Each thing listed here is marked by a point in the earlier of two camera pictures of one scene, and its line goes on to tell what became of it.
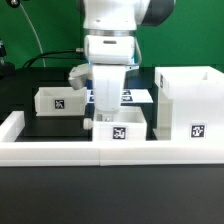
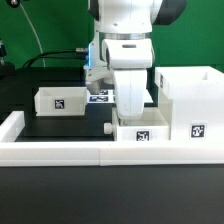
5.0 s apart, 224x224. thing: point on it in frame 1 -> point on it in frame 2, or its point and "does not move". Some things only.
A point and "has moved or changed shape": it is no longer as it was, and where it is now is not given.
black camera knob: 14,3 does not move
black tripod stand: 7,69 does not move
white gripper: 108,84 -> 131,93
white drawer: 60,101 does not move
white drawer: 127,124 has moved or changed shape
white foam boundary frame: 126,153 does not move
